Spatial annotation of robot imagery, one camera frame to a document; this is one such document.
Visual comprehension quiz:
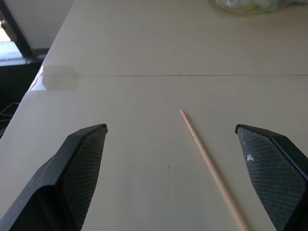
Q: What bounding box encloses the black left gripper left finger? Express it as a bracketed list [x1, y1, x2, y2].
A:
[0, 123, 108, 231]

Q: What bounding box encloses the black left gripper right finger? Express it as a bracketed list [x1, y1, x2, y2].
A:
[234, 124, 308, 231]

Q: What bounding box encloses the light wooden chopstick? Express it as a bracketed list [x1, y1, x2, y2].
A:
[180, 109, 253, 231]

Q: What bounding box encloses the clear plastic bag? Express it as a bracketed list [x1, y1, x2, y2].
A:
[208, 0, 304, 15]

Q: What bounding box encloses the white cable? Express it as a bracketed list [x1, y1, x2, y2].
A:
[0, 102, 20, 135]

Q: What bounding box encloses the black window frame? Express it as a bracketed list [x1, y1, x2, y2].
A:
[0, 0, 50, 66]

